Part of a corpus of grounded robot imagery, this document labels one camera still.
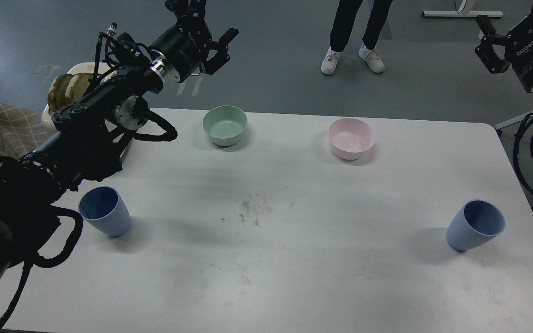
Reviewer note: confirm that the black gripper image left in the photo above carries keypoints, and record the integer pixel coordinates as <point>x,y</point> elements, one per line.
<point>184,49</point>

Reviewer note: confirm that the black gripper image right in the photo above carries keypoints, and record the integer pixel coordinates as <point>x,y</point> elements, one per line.
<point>518,53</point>

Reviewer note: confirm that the blue cup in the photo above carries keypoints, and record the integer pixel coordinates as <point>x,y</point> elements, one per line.
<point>106,211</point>
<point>475,224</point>

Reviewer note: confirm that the white desk foot bar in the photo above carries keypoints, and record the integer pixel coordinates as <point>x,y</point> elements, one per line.
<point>462,14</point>

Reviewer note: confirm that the green bowl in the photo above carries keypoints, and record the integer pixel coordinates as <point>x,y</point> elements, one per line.
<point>225,125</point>

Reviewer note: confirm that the white stand leg right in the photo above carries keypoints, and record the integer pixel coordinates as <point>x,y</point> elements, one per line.
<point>511,121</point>

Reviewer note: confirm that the white shoe left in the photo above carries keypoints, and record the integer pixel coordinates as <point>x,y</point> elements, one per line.
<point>330,62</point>

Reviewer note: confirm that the white shoe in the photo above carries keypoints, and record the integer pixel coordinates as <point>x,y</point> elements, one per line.
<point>372,59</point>
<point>330,62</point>

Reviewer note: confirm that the white shoe right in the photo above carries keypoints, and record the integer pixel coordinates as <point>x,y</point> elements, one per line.
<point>372,59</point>

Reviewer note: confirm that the cream toaster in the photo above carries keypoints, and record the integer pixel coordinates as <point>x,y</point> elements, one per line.
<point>86,67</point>

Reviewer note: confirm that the toast slice right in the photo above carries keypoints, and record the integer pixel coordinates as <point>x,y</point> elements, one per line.
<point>77,87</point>

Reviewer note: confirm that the pink bowl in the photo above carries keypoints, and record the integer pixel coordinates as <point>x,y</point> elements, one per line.
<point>350,138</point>

